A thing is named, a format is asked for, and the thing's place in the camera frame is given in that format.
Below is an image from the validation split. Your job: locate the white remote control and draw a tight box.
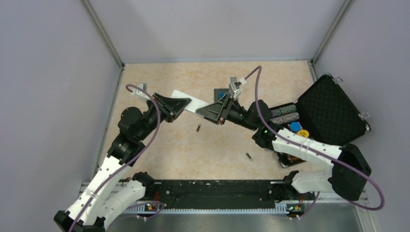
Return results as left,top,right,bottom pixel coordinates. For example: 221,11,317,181
171,90,209,113

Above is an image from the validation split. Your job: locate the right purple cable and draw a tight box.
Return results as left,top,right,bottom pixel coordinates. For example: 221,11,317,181
240,66,385,211

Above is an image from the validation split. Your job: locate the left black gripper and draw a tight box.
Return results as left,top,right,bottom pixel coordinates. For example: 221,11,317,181
137,92,192,141

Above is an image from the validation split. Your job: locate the purple cable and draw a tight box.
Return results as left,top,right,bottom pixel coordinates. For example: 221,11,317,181
240,66,385,211
67,84,165,232

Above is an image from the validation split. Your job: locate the blue round chip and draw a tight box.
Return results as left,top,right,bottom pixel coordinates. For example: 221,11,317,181
289,122,302,132

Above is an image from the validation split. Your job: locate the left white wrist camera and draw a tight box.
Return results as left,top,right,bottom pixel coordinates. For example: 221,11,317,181
132,82,151,100

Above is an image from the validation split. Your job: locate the yellow dealer button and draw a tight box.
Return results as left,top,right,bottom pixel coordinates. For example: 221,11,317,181
297,130,310,138

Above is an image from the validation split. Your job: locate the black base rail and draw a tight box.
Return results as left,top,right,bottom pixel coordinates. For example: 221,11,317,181
144,180,300,210

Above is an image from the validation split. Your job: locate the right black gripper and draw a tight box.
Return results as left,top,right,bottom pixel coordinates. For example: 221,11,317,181
197,93,259,131

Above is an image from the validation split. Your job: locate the grey lego baseplate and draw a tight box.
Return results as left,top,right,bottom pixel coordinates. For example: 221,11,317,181
214,88,229,102

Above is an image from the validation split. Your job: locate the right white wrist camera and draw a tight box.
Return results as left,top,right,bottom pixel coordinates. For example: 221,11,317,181
229,78,247,101

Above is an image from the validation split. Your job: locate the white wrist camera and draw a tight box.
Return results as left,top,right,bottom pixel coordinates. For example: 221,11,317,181
229,78,247,101
132,82,151,100

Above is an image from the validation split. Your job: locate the black poker chip case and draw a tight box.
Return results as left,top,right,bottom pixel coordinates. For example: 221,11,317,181
258,73,371,169

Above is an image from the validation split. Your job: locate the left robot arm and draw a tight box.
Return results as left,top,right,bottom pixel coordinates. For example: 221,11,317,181
54,93,191,232

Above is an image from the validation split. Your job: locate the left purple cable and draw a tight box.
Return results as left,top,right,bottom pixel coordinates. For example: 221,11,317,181
67,84,165,232

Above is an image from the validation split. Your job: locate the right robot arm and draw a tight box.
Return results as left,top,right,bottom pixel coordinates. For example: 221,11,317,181
195,94,371,202

